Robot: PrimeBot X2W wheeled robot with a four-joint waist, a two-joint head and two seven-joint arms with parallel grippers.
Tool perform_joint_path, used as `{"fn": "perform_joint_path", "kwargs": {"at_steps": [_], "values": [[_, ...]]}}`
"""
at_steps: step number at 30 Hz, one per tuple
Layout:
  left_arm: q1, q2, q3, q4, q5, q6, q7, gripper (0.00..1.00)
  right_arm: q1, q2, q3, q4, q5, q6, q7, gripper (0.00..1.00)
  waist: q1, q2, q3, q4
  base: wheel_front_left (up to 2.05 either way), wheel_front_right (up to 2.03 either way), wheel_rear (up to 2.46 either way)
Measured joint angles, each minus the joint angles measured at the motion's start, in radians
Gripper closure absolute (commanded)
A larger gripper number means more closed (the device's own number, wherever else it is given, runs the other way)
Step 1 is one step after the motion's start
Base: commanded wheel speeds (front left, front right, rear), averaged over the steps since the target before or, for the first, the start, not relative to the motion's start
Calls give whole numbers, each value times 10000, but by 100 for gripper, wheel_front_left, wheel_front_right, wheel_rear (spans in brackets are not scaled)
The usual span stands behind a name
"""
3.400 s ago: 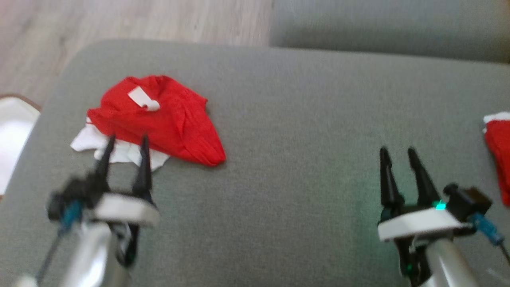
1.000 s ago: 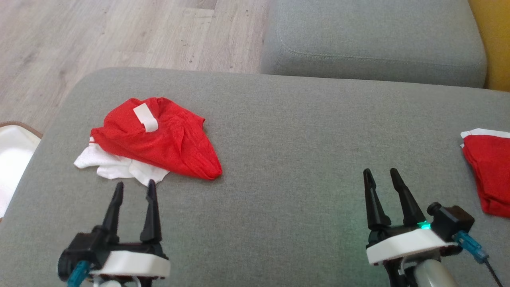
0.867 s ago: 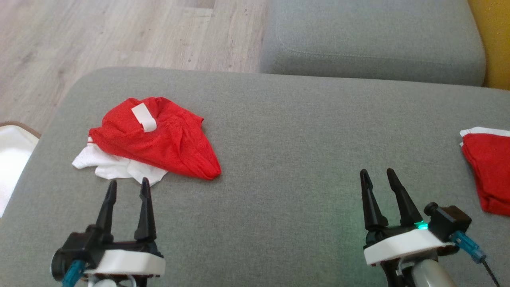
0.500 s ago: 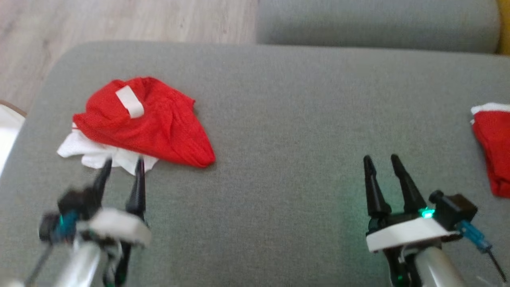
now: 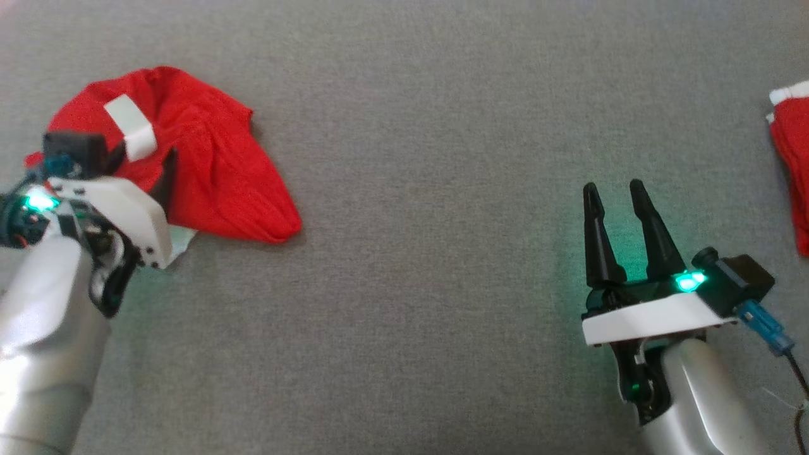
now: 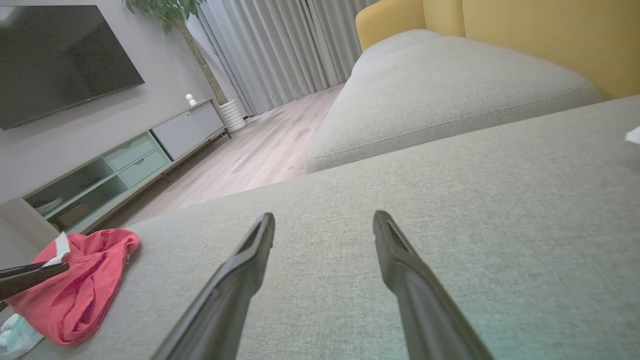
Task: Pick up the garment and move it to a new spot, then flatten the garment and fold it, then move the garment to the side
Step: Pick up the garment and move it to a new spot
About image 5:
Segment camera cable teal plug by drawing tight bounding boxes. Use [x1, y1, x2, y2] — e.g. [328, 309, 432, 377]
[736, 300, 809, 455]
[25, 155, 80, 181]

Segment left camera cable teal plug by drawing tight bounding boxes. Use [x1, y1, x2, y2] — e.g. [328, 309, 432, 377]
[25, 155, 80, 181]

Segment right camera cable teal plug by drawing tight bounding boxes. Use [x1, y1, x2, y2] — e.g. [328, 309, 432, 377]
[736, 300, 809, 455]

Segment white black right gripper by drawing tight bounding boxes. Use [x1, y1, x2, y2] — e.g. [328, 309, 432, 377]
[581, 179, 738, 347]

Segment red Bulls jersey white sleeves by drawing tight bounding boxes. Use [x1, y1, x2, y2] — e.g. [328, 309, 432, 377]
[25, 66, 303, 269]

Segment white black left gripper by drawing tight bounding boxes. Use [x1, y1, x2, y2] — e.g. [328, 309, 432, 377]
[47, 147, 179, 269]

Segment red shorts white band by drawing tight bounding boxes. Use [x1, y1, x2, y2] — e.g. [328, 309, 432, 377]
[766, 80, 809, 257]

